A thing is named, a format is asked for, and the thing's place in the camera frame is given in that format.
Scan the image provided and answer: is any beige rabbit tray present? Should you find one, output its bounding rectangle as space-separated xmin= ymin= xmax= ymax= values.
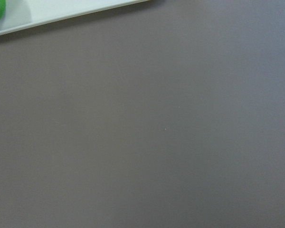
xmin=0 ymin=0 xmax=141 ymax=36

